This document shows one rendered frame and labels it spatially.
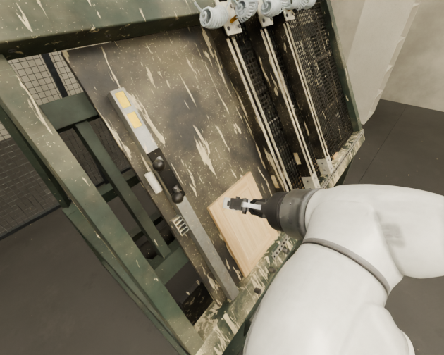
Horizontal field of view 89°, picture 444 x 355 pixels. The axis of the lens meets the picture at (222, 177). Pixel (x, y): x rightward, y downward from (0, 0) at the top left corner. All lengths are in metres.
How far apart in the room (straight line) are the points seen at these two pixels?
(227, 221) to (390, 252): 0.81
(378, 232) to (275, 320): 0.14
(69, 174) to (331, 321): 0.68
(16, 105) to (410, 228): 0.80
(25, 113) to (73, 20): 0.27
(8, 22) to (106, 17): 0.23
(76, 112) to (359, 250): 0.81
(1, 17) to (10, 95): 0.17
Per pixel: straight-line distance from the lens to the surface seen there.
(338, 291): 0.26
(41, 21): 0.81
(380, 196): 0.31
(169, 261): 0.97
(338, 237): 0.29
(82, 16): 0.84
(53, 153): 0.75
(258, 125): 1.17
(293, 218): 0.37
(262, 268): 1.22
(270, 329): 0.26
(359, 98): 4.67
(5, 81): 0.79
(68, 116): 0.86
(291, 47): 1.59
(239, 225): 1.10
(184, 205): 0.88
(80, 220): 1.81
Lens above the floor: 1.96
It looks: 40 degrees down
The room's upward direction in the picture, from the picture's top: 3 degrees counter-clockwise
